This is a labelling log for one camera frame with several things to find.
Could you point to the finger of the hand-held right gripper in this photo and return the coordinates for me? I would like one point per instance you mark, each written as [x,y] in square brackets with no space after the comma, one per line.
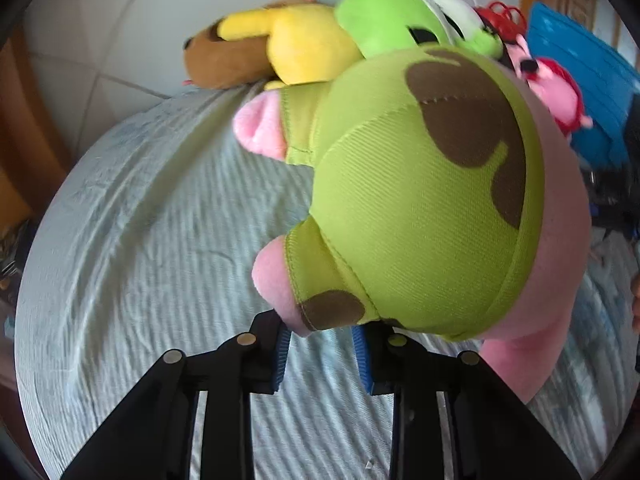
[612,195]

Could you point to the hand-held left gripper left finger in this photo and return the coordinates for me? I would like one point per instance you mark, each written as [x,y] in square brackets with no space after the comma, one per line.
[280,360]

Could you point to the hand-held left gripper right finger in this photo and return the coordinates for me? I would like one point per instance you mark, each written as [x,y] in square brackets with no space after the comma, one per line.
[361,360]

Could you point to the blue plastic storage crate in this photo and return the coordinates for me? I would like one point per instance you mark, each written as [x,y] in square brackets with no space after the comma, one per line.
[585,75]

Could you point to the pink plush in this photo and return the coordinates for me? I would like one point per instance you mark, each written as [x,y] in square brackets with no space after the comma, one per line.
[425,185]

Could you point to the pig plush in red dress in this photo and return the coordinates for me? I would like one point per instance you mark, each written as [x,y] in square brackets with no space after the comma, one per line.
[555,95]

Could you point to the green frog plush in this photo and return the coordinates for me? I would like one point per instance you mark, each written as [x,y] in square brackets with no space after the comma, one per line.
[390,20]

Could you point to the brown plush toy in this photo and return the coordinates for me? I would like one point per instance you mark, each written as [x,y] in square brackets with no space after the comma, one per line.
[220,62]

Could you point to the yellow plush toy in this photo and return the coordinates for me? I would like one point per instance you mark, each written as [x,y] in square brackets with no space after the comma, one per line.
[300,45]

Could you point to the curved wooden wall frame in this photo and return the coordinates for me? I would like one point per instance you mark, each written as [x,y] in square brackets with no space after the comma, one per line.
[30,150]

